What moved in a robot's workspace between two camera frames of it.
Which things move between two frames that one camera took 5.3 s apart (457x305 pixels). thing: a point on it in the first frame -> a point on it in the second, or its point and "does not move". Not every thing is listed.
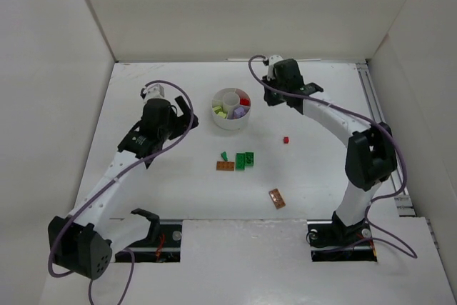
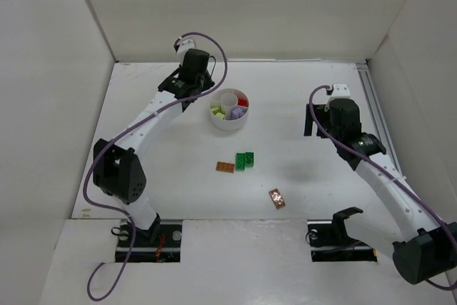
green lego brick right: (250, 158) does not move
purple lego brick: (239, 112) does not move
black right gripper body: (270, 91) -> (318, 119)
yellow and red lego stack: (218, 109) does not move
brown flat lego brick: (225, 166) does not move
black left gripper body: (182, 119) -> (201, 81)
